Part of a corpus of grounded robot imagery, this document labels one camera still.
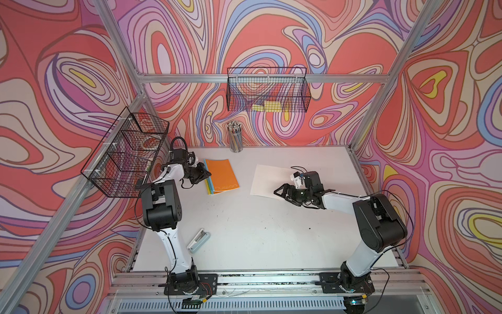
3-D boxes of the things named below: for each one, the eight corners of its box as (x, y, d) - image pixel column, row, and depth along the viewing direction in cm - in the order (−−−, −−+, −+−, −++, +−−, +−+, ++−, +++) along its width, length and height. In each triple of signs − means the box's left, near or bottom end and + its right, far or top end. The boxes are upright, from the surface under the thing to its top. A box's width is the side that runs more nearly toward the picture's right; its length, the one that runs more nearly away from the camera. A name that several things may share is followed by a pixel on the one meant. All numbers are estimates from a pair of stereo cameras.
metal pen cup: (230, 153, 121) (227, 128, 106) (231, 145, 126) (228, 120, 110) (242, 153, 121) (241, 128, 106) (242, 145, 126) (241, 120, 110)
